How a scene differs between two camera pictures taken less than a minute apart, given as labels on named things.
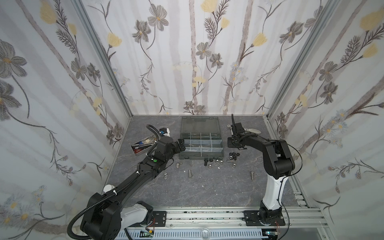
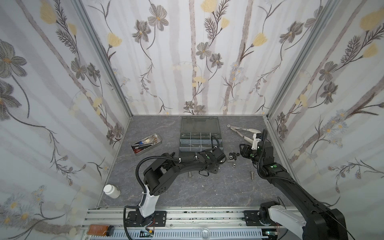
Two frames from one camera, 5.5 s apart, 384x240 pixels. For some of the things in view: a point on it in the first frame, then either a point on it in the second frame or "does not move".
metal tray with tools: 141,146 does not move
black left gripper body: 178,150 -> 215,168
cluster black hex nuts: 232,155 does not move
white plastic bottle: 108,187 does not move
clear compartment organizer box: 202,138 does not move
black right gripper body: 234,141 -> 245,149
